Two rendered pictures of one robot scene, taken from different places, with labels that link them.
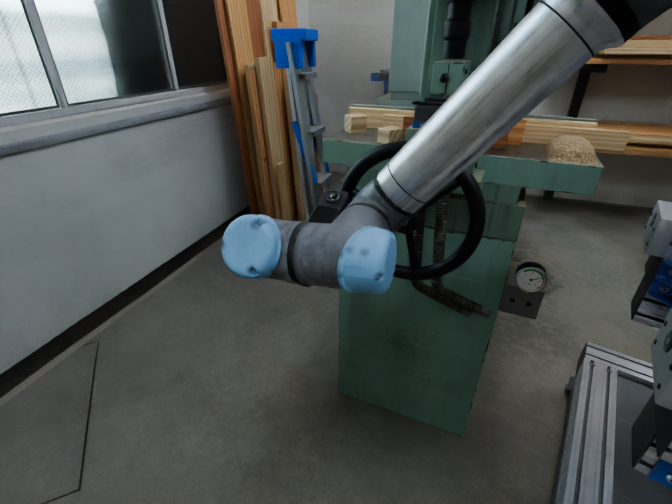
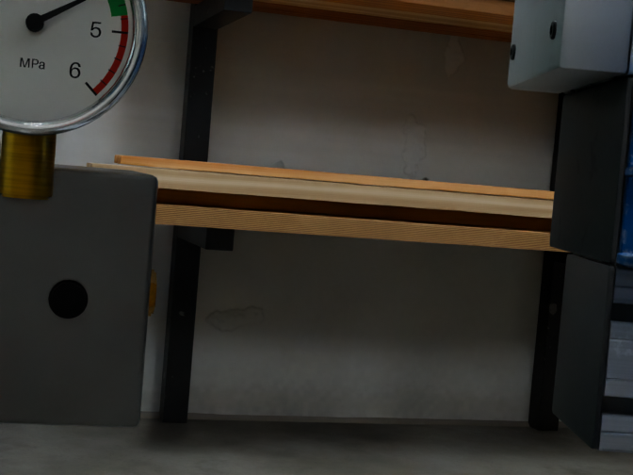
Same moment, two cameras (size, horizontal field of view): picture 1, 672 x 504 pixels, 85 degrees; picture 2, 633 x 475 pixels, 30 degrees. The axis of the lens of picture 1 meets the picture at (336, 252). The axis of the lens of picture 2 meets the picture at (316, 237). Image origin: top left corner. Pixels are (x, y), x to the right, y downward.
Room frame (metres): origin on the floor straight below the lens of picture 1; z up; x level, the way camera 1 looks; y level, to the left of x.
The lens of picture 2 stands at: (0.35, -0.29, 0.62)
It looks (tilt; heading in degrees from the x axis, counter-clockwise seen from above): 3 degrees down; 324
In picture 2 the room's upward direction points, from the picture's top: 5 degrees clockwise
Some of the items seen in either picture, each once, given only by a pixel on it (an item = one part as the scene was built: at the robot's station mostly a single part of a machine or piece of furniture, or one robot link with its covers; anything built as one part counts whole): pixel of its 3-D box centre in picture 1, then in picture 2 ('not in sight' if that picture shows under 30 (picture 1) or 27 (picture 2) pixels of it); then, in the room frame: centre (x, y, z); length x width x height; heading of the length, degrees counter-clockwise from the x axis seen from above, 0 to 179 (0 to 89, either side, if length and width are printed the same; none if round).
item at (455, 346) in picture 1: (426, 284); not in sight; (1.09, -0.32, 0.36); 0.58 x 0.45 x 0.71; 156
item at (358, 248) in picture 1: (349, 250); not in sight; (0.39, -0.02, 0.89); 0.11 x 0.11 x 0.08; 69
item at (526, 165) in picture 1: (447, 158); not in sight; (0.87, -0.26, 0.87); 0.61 x 0.30 x 0.06; 66
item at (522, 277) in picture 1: (529, 279); (33, 60); (0.68, -0.43, 0.65); 0.06 x 0.04 x 0.08; 66
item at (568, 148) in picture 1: (572, 145); not in sight; (0.79, -0.50, 0.92); 0.14 x 0.09 x 0.04; 156
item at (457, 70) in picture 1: (452, 80); not in sight; (1.00, -0.29, 1.03); 0.14 x 0.07 x 0.09; 156
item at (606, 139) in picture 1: (492, 130); not in sight; (0.93, -0.38, 0.92); 0.55 x 0.02 x 0.04; 66
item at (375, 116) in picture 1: (458, 124); not in sight; (0.98, -0.31, 0.93); 0.60 x 0.02 x 0.05; 66
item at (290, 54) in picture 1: (311, 162); not in sight; (1.85, 0.13, 0.58); 0.27 x 0.25 x 1.16; 72
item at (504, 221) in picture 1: (442, 175); not in sight; (1.09, -0.32, 0.76); 0.57 x 0.45 x 0.09; 156
